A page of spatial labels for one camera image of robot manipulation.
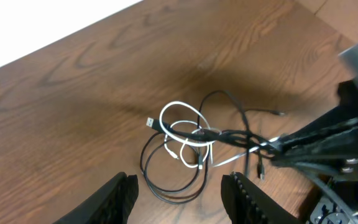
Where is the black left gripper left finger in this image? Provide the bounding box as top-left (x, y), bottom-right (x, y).
top-left (56, 172), bottom-right (139, 224)

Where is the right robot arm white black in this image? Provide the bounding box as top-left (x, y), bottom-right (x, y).
top-left (272, 44), bottom-right (358, 223)

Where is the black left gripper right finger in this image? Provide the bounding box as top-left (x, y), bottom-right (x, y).
top-left (221, 172), bottom-right (300, 224)

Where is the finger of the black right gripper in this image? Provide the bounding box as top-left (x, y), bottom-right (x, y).
top-left (272, 117), bottom-right (358, 148)
top-left (271, 146), bottom-right (358, 170)

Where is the thin black cable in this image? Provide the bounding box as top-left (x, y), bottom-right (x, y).
top-left (139, 130), bottom-right (210, 205)

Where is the thick black USB cable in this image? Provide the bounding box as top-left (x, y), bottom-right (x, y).
top-left (146, 90), bottom-right (287, 181)

